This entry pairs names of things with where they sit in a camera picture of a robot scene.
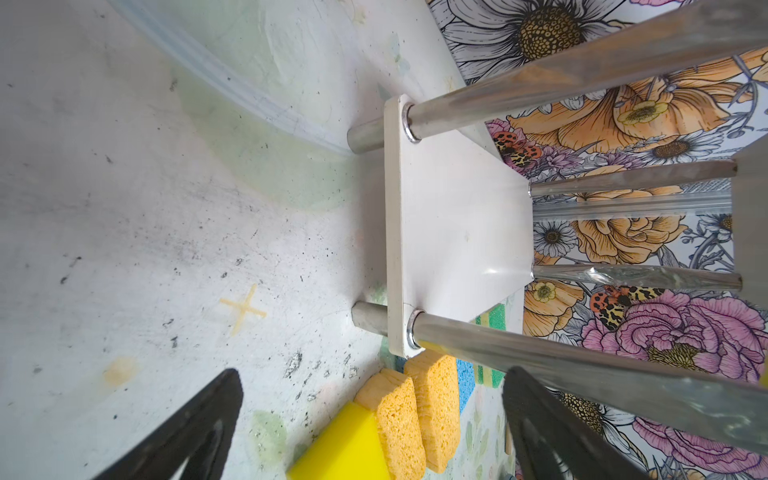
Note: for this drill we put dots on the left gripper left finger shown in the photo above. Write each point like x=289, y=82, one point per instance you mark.
x=194, y=442

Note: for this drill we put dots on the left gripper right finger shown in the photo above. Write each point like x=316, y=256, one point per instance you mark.
x=546, y=434

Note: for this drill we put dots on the yellow sponge front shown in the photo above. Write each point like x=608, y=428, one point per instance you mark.
x=349, y=448

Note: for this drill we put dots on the white two-tier shelf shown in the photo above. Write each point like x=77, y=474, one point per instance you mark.
x=459, y=234

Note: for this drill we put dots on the blue sponge under orange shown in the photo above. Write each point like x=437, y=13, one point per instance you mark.
x=466, y=382

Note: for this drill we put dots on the orange sponge right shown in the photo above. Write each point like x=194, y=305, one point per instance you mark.
x=435, y=379

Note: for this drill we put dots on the green sponge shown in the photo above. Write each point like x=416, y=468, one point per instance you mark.
x=485, y=375

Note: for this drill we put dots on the orange sponge left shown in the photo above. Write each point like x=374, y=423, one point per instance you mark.
x=390, y=396

